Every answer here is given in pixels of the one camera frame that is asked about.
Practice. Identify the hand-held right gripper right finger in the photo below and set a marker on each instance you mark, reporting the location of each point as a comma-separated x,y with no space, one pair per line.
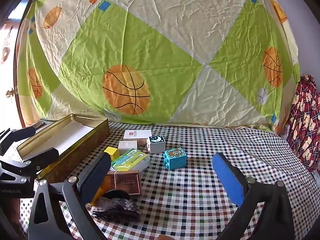
227,177

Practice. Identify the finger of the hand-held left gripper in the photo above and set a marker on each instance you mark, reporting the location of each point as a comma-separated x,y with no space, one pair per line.
45,156
22,133

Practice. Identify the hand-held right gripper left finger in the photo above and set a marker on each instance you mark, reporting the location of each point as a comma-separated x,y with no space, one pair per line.
93,175

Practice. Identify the yellow face print block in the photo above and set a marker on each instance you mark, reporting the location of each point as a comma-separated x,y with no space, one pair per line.
96,196

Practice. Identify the gold tin box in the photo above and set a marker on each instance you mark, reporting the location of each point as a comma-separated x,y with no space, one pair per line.
82,150

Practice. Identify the plain yellow block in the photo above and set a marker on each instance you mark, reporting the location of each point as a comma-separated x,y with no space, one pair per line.
112,152

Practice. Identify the black sequined hair clip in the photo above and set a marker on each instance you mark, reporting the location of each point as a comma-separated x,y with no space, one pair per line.
115,206

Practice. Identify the clear case with green label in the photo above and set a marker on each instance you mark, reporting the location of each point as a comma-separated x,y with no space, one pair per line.
130,161

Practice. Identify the small plain white box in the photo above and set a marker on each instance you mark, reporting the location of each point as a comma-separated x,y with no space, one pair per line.
127,147

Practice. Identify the teal bear print block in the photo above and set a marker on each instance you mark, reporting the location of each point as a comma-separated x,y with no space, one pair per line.
175,158

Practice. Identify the white box with red label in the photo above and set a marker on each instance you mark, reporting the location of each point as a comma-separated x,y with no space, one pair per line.
138,134

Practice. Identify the white moon print block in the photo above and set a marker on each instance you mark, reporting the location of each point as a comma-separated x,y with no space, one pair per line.
157,142

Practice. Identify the white paper liner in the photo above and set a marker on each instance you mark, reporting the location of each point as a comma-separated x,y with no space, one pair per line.
62,135

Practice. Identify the checked bed sheet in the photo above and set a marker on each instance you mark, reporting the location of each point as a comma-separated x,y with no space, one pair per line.
200,192

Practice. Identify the brass door knob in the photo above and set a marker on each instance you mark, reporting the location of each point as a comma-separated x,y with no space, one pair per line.
10,93

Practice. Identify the wooden door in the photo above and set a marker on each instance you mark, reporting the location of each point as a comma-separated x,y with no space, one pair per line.
7,67

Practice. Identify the red bear print cloth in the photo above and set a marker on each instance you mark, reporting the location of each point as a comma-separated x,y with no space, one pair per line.
305,120

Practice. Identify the basketball print quilt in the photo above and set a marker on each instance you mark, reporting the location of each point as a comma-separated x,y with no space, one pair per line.
160,42

